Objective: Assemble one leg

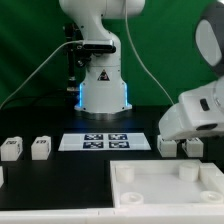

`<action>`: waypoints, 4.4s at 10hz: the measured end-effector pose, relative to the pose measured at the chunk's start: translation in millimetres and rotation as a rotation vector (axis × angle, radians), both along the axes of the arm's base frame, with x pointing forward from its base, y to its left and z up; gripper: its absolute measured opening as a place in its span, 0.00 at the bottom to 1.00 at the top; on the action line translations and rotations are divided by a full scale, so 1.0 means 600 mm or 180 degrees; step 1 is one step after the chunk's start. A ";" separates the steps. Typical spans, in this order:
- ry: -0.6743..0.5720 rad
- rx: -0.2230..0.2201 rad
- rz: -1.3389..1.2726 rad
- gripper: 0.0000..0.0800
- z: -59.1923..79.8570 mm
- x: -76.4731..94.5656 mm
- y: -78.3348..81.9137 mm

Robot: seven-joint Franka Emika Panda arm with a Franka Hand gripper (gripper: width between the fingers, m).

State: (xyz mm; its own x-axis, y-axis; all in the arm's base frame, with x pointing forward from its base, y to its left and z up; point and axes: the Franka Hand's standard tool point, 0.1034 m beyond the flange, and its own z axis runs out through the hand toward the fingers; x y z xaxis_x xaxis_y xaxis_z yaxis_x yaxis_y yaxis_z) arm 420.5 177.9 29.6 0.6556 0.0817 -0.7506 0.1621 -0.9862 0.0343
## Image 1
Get white front rail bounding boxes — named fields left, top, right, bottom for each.
left=0, top=204, right=224, bottom=224

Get white sheet with tags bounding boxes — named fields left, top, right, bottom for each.
left=59, top=133, right=151, bottom=151

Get white square tabletop part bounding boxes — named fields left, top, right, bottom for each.
left=110, top=160, right=224, bottom=208

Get white cable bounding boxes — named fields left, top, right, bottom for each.
left=0, top=0, right=176, bottom=109

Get camera on black stand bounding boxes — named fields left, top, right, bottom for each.
left=63, top=23, right=116, bottom=93

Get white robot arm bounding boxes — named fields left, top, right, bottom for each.
left=59, top=0, right=224, bottom=140

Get black cable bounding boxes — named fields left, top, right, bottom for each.
left=0, top=89, right=73, bottom=111

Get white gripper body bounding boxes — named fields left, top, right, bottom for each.
left=159, top=81, right=224, bottom=140

